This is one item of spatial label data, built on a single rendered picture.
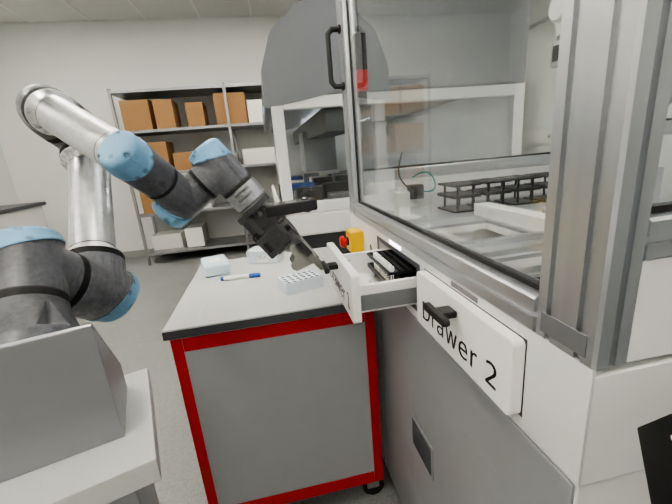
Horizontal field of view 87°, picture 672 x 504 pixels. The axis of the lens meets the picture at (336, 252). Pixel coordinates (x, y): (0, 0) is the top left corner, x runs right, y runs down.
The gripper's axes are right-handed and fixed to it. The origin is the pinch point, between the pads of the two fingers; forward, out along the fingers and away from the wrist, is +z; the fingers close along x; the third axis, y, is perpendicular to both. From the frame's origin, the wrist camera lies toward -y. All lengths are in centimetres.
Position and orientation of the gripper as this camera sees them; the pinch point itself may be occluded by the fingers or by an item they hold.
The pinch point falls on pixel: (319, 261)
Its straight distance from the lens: 84.1
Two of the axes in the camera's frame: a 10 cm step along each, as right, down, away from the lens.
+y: -7.6, 6.6, 0.2
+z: 6.3, 7.1, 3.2
